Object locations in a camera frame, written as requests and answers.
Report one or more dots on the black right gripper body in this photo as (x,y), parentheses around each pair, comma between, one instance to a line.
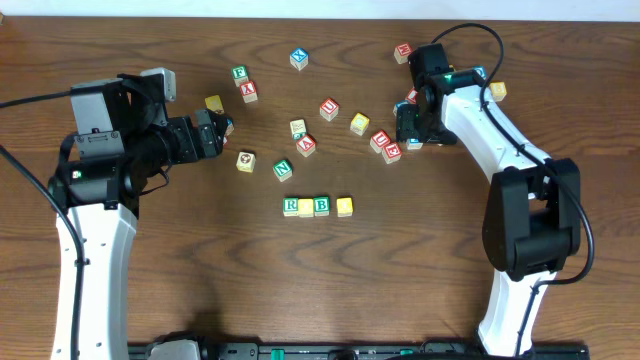
(406,123)

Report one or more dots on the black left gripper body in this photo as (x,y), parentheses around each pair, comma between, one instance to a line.
(204,134)

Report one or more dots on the blue T block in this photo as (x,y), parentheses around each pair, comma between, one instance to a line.
(413,144)

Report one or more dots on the green R block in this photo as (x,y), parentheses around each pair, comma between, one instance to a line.
(290,207)

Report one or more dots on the yellow o block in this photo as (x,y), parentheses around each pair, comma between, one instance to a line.
(344,207)
(305,207)
(359,124)

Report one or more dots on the green B block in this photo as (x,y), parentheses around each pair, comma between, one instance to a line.
(321,206)

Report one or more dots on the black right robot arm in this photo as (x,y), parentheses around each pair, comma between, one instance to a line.
(531,225)

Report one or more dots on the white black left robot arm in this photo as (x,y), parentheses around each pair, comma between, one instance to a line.
(124,137)

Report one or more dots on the blue P block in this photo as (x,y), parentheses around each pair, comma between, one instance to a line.
(230,127)

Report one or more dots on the yellow block far left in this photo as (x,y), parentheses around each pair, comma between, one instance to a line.
(214,103)

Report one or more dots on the blue L block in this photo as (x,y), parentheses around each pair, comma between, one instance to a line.
(397,106)

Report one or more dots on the red I block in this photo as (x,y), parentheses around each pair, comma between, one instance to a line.
(411,97)

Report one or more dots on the red E block lower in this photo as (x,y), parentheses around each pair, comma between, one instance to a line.
(391,152)

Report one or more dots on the red e block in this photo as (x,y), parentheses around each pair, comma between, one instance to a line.
(402,52)
(391,152)

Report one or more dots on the red U block lower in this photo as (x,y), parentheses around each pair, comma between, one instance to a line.
(379,140)

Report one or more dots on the red u block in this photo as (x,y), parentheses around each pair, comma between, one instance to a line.
(379,140)
(329,109)

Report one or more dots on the wooden block flower picture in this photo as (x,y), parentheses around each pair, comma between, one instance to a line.
(246,162)

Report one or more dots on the green F block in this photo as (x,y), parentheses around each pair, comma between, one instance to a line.
(240,75)

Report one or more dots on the red E block top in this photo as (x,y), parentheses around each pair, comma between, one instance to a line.
(402,52)

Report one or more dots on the blue D block upper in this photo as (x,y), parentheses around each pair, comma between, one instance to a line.
(481,71)

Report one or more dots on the yellow 8 block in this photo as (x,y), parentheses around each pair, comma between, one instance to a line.
(498,91)

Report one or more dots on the green N block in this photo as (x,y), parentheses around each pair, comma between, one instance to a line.
(283,170)

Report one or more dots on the wooden block green edge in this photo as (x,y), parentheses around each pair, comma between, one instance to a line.
(298,129)

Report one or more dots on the red U block upper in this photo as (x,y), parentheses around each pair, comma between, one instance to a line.
(329,109)

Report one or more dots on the red A block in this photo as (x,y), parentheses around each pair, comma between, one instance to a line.
(306,145)

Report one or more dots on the blue X block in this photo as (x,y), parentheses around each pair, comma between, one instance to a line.
(299,58)

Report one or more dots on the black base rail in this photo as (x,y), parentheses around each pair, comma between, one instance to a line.
(188,349)

